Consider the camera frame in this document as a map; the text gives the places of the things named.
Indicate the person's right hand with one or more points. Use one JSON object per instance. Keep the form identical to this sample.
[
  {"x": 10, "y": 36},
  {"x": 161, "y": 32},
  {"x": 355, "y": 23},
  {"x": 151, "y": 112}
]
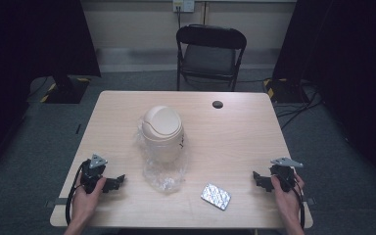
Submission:
[{"x": 287, "y": 204}]

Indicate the white wall socket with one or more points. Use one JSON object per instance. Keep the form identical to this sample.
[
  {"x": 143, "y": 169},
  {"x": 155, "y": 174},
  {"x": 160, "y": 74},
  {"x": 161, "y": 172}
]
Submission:
[{"x": 183, "y": 5}]

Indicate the clear plastic bag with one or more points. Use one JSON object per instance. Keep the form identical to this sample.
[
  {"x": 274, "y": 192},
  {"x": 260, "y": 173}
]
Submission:
[{"x": 164, "y": 178}]

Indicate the white swing-lid trash can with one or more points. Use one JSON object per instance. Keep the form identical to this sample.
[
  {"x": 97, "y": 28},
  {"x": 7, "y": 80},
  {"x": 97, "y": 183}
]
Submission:
[{"x": 162, "y": 133}]

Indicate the silver foil blister pack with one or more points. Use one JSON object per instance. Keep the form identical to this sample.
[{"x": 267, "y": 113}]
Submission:
[{"x": 215, "y": 197}]

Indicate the black folding chair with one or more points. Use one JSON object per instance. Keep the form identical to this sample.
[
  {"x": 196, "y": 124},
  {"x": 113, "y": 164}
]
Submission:
[{"x": 209, "y": 58}]

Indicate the person's left hand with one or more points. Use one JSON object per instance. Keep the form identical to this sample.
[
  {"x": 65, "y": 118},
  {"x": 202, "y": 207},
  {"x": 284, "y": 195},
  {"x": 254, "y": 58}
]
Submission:
[{"x": 84, "y": 202}]

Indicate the black curtain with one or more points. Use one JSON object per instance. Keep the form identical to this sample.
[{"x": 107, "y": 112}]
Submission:
[
  {"x": 29, "y": 49},
  {"x": 349, "y": 65}
]

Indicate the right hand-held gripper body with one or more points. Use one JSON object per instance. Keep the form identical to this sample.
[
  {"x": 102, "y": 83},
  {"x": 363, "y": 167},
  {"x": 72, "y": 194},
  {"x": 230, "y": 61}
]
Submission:
[{"x": 285, "y": 176}]

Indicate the black stand base striped tape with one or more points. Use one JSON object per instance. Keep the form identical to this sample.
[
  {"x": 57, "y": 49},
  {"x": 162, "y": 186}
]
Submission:
[
  {"x": 67, "y": 91},
  {"x": 282, "y": 91}
]

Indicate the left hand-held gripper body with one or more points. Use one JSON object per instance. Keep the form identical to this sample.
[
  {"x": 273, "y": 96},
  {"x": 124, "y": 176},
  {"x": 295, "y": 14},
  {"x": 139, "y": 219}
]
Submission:
[{"x": 93, "y": 171}]

